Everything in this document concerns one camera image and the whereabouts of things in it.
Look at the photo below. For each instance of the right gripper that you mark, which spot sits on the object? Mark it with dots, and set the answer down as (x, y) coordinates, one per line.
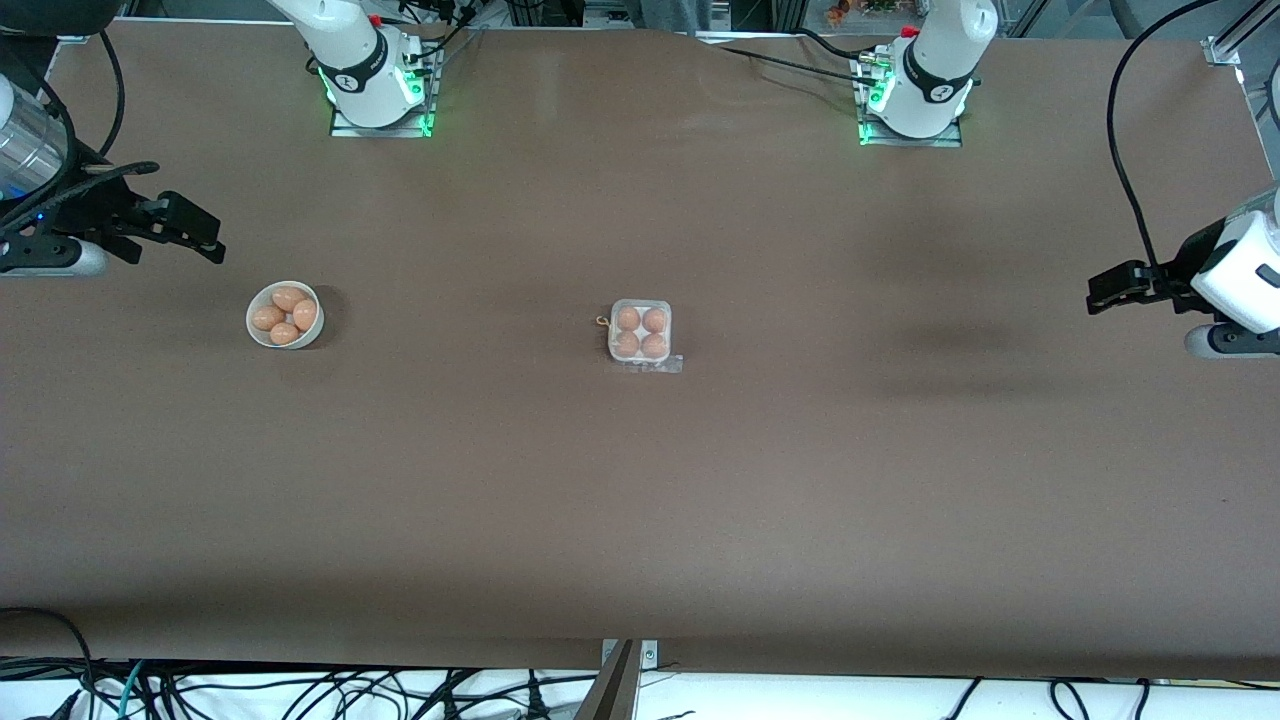
(92, 210)

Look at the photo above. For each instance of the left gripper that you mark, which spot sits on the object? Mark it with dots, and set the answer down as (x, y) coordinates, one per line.
(1178, 268)

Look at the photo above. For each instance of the brown egg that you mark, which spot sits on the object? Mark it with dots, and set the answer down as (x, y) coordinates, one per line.
(284, 333)
(654, 346)
(305, 315)
(626, 345)
(627, 319)
(289, 298)
(655, 320)
(267, 318)

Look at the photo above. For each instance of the clear plastic egg carton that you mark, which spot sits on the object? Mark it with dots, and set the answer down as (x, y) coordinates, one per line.
(640, 364)

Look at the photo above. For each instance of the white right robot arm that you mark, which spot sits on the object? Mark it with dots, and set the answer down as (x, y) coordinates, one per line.
(350, 60)

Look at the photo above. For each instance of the white round bowl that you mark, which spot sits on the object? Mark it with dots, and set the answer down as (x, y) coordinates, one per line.
(255, 338)

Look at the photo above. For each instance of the colourful shelf clutter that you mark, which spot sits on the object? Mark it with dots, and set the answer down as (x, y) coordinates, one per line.
(860, 10)

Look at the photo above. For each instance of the brown table cover sheet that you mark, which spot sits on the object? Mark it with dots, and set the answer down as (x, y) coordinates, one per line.
(640, 500)

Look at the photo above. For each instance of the grey trousers of person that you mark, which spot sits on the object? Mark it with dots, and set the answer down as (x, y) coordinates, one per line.
(670, 15)

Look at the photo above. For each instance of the dark metal bar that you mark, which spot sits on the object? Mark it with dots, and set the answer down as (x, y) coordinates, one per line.
(610, 690)

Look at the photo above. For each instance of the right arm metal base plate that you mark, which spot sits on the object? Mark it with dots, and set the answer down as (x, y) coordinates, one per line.
(345, 130)

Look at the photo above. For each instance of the aluminium frame corner profile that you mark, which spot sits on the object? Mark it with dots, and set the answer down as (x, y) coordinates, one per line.
(1235, 40)

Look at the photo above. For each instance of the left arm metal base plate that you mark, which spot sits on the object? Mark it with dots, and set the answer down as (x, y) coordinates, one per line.
(870, 140)

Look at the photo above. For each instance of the grey metal edge bracket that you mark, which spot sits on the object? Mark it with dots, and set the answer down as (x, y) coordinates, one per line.
(650, 655)

